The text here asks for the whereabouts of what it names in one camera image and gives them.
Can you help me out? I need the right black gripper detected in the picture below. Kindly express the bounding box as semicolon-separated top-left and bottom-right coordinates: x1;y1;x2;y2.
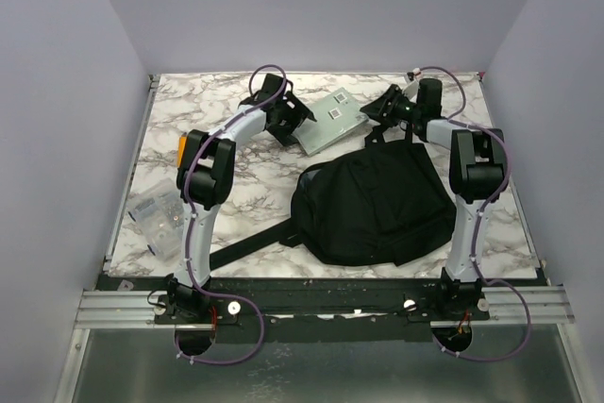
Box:
359;85;420;129

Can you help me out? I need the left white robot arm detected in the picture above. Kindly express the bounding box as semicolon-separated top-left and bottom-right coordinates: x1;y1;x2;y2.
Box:
167;71;315;323

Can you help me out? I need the purple cable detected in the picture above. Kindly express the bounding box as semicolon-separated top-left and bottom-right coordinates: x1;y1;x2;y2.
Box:
405;65;532;362
175;64;296;368

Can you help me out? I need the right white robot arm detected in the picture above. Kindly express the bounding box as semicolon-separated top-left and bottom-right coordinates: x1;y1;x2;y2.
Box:
361;77;511;320

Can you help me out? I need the orange utility knife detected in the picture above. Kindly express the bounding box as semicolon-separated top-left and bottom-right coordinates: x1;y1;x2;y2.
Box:
176;134;187;167

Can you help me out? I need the grey notebook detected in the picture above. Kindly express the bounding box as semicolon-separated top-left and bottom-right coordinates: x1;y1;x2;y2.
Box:
293;88;368;157

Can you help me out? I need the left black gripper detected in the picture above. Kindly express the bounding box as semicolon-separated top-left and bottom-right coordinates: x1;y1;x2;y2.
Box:
268;92;314;146

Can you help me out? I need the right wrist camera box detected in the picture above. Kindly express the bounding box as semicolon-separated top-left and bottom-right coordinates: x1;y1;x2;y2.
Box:
403;80;419;100

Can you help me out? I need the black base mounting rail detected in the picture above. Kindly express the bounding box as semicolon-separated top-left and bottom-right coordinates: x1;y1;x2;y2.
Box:
93;275;492;345

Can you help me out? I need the clear plastic screw box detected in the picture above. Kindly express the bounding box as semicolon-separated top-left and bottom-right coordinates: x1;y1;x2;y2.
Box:
127;178;184;262

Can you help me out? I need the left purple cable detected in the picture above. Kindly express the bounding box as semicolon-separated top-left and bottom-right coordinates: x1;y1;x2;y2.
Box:
175;64;296;368

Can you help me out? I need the black student backpack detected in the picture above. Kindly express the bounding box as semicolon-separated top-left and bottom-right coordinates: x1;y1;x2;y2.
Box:
210;140;456;270

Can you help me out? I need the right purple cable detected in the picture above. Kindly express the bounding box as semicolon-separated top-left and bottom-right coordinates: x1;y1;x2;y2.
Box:
405;65;532;362

